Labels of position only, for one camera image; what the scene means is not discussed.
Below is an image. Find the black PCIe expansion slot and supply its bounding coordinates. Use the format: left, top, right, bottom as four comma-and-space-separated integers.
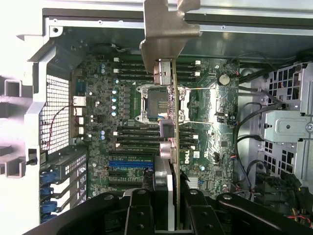
109, 180, 145, 188
109, 151, 154, 160

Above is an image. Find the blue PCIe expansion slot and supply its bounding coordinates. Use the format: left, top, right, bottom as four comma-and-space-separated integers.
109, 160, 154, 169

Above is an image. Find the green RAM stick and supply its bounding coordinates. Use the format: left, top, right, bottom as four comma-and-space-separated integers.
119, 146, 160, 152

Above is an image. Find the green motherboard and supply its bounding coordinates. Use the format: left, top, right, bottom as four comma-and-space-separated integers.
70, 55, 242, 196

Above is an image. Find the perforated metal slot cover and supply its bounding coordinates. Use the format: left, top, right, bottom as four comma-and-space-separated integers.
55, 149, 88, 173

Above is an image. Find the blue expansion slot latch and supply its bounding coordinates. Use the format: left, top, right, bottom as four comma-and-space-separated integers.
40, 171, 58, 186
41, 187, 56, 197
41, 205, 58, 216

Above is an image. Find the CPU socket locking lever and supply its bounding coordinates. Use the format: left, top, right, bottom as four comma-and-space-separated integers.
183, 119, 217, 125
182, 86, 219, 92

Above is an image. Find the metal CPU socket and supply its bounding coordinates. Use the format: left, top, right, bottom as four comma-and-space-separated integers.
135, 84, 193, 123

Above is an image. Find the metal disk bay cage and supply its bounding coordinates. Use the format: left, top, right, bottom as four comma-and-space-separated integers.
263, 62, 313, 182

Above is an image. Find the silver coin cell battery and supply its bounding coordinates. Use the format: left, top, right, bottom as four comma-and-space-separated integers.
218, 72, 231, 86

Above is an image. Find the grey metal PC case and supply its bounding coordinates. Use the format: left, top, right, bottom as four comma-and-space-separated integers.
0, 0, 313, 235

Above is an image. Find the black sleeved cable bundle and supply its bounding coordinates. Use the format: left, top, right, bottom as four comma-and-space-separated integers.
254, 168, 304, 211

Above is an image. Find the red and black wire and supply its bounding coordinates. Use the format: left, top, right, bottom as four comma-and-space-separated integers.
45, 104, 86, 148

